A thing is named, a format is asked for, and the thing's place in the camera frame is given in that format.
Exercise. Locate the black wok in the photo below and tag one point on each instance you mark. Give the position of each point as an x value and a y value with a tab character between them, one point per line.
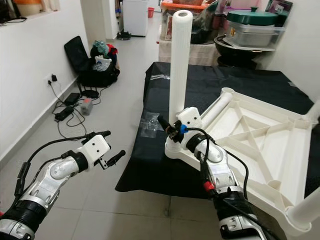
235	59

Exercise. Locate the black cloth cover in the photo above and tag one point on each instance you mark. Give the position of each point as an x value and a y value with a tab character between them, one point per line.
140	175

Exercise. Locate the white shelf board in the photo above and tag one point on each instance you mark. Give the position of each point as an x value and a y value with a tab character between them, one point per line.
270	48

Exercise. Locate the dark bag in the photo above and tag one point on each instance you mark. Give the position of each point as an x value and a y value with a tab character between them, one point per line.
7	9

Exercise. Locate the white appliance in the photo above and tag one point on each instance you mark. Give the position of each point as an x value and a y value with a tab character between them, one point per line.
135	17

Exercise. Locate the flat black router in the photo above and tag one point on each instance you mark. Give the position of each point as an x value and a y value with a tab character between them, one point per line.
90	94

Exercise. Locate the white plastic table top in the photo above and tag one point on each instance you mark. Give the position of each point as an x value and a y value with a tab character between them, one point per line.
270	150

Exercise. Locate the dark printed packet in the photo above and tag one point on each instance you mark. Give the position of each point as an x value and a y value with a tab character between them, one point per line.
279	6

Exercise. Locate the teal plush toy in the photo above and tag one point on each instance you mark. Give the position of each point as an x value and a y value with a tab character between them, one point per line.
100	47

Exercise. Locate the red cloth item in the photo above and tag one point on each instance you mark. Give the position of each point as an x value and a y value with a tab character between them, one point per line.
112	49

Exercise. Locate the beige container orange lid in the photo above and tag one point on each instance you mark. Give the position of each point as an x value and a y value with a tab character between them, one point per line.
28	7

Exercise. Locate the clear plastic storage box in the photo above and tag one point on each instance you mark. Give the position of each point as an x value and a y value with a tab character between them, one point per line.
255	36

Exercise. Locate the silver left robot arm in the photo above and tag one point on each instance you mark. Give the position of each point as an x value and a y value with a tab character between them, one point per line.
60	170

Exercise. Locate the black power adapter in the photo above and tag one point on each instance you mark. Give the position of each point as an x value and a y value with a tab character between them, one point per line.
72	98

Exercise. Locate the wall socket with black plugs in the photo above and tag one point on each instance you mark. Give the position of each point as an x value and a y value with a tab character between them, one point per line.
52	79

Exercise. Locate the white plastic table leg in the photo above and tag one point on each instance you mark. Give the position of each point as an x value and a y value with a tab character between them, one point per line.
307	210
180	60
217	107
315	112

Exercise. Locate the black mop head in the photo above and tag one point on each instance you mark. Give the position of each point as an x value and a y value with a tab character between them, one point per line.
123	36

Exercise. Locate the green pot lid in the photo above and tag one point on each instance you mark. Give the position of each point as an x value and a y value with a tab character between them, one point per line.
252	17

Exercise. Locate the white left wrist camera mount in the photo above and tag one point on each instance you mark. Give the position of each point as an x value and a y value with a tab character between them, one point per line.
97	146

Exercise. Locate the yellow rubber band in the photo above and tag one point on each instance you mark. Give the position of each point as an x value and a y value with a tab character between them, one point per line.
170	131

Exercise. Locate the flat clear plastic strip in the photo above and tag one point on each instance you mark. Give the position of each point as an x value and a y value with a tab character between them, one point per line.
159	77

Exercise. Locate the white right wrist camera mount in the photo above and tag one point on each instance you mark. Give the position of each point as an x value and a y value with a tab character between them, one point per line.
190	116

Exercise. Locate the clear storage box orange lid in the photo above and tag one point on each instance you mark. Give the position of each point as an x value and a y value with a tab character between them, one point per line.
180	5

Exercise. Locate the black power strip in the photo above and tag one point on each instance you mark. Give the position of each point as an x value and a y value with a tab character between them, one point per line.
64	114

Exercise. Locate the small red bin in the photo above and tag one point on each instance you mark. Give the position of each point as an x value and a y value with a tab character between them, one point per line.
150	12

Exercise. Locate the white plastic bag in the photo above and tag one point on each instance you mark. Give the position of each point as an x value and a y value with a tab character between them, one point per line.
102	64

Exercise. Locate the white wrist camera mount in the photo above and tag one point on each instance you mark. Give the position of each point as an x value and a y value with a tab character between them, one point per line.
97	146
190	116

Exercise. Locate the beige cloth covered table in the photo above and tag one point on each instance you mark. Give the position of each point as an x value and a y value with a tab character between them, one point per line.
205	55

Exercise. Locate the open black suitcase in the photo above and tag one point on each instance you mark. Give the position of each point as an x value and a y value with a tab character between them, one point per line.
75	52

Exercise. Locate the crumpled clear plastic bag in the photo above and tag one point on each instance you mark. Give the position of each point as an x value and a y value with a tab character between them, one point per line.
150	125

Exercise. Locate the grey charger with red label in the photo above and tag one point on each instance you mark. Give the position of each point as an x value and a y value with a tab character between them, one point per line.
86	106

